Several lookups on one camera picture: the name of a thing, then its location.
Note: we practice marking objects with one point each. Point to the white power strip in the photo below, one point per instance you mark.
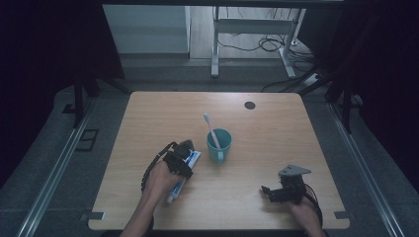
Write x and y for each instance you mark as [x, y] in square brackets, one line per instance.
[311, 79]

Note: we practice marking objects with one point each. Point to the person's left hand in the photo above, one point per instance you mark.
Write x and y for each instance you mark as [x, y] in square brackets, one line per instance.
[159, 182]

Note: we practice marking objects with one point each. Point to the black round table grommet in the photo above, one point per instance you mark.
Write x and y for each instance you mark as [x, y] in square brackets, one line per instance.
[249, 105]

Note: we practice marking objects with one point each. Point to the small black floor box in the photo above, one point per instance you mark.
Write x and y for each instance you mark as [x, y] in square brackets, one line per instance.
[68, 108]

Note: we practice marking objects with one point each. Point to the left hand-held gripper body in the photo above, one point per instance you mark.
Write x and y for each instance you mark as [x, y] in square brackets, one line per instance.
[184, 148]

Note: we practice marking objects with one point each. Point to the aluminium floor rail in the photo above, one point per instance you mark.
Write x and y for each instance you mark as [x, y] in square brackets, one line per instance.
[56, 171]
[362, 168]

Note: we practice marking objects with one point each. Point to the person's right hand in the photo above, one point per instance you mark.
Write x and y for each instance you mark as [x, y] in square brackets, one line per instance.
[306, 214]

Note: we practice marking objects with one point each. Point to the pink toothbrush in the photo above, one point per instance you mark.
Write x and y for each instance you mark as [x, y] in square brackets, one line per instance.
[210, 126]

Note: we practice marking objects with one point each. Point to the blue and white toothpaste tube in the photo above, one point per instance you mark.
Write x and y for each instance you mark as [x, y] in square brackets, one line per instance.
[175, 191]

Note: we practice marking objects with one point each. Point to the black metal stand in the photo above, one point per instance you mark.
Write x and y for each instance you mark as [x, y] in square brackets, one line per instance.
[346, 105]
[78, 98]

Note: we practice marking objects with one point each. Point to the white cabinet panel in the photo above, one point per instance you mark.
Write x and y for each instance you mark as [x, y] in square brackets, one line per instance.
[145, 29]

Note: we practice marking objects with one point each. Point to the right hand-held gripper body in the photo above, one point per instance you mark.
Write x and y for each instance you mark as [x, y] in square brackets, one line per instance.
[292, 187]

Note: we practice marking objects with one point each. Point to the teal cup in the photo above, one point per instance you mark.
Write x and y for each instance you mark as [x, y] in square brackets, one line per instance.
[220, 153]

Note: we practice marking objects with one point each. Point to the dark curtain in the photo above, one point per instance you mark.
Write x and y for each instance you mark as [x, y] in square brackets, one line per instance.
[382, 65]
[42, 49]

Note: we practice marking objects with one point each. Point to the white desk frame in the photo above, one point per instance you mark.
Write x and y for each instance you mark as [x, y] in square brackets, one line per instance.
[253, 25]

